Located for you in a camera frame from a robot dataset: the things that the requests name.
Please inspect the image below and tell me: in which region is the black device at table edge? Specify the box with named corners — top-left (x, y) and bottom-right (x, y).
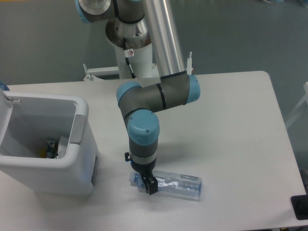
top-left (291, 194), bottom-right (308, 220)

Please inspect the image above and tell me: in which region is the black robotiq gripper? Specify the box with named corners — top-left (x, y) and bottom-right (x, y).
top-left (124, 152), bottom-right (158, 195)

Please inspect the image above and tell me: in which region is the white frame at right edge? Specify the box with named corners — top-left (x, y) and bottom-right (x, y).
top-left (284, 82), bottom-right (308, 129)

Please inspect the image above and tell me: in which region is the black cable on pedestal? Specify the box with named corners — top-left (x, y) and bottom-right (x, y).
top-left (122, 37), bottom-right (138, 79)

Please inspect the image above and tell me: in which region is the white trash can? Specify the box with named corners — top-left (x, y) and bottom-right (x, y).
top-left (0, 91), bottom-right (98, 195)

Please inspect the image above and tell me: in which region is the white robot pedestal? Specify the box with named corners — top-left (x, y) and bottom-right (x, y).
top-left (82, 18), bottom-right (196, 81)

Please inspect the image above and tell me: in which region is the blue object at left edge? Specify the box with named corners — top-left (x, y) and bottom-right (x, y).
top-left (0, 82), bottom-right (10, 91)

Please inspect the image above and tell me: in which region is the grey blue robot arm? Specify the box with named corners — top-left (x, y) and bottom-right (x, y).
top-left (75, 0), bottom-right (200, 194)

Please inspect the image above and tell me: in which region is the clear plastic water bottle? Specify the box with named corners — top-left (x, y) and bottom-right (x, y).
top-left (128, 169), bottom-right (203, 198)

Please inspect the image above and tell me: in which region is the white green wrapper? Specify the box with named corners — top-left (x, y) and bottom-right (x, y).
top-left (57, 136), bottom-right (69, 159)

